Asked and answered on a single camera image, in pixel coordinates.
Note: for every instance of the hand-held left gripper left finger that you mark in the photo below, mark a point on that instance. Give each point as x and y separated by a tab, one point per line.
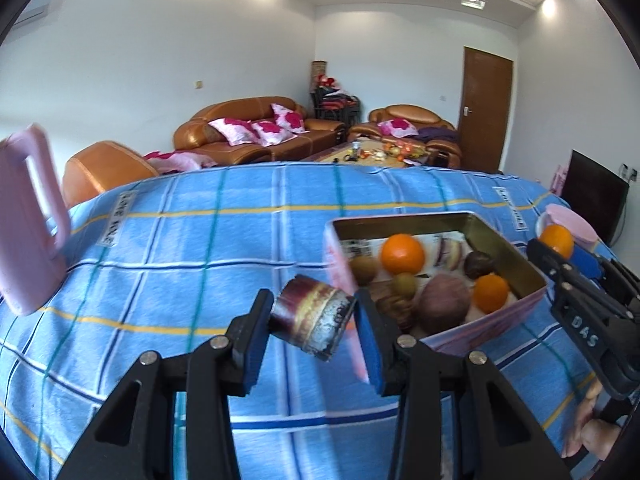
250	355

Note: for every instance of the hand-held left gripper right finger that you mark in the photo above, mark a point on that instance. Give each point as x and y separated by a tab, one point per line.
372	345

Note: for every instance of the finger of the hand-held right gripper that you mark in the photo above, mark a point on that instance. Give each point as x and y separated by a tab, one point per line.
590	266
555	267

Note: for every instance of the small orange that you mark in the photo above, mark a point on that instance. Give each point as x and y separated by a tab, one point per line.
557	241
491	293

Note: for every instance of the brown wrinkled nut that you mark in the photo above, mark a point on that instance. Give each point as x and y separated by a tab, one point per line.
395	312

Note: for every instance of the dark passion fruit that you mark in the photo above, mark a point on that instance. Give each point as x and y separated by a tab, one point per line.
477	264

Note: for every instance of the purple fig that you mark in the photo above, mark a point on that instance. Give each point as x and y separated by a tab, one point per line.
442	305

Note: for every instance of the large orange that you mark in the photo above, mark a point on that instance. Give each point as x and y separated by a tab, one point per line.
402	255

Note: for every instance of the pink tin box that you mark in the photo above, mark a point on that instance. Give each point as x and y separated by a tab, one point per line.
480	332

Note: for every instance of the person's right hand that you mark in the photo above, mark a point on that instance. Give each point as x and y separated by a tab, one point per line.
592	435

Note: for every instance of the pink cartoon bucket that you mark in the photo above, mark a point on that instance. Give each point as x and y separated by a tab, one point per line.
577	222

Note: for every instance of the black television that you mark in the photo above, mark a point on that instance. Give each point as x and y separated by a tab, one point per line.
595	195

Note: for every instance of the pink gift bag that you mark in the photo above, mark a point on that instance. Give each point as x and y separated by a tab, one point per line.
558	180

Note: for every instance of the blue plaid tablecloth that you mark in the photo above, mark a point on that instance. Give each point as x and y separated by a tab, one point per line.
175	260

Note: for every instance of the brown wooden door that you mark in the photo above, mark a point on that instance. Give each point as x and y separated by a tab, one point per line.
485	110

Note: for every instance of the dark purple cloth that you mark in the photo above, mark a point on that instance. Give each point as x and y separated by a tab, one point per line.
437	135

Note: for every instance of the colourful snack pile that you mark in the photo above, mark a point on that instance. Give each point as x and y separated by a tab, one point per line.
400	151

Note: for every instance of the wooden coffee table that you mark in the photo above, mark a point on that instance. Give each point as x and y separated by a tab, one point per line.
332	154

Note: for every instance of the pink floral blanket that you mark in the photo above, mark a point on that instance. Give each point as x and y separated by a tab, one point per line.
177	161

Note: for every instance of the pink floral pillow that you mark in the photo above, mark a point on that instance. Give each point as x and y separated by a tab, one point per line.
288	119
272	132
397	127
232	131

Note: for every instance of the brown leather wide armchair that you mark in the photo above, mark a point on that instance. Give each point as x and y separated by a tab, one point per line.
405	111

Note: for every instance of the brown leather three-seat sofa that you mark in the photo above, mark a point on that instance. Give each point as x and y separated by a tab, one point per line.
200	132

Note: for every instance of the orange-brown leather armchair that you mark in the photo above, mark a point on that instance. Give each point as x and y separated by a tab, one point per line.
105	170

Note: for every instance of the black red stacked chairs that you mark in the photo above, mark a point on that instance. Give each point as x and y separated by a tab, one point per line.
337	105

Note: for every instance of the pink electric kettle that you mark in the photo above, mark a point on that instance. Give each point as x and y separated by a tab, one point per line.
20	270

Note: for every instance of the red flowers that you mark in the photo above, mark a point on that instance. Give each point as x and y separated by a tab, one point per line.
328	81

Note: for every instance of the square ceiling light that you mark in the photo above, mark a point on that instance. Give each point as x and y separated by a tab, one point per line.
472	2

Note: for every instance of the tall woven vase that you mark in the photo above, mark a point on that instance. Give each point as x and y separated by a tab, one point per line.
319	72

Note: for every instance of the white air conditioner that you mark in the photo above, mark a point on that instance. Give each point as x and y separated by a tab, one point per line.
31	14

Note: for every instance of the wall power outlet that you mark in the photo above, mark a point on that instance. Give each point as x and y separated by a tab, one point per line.
630	172

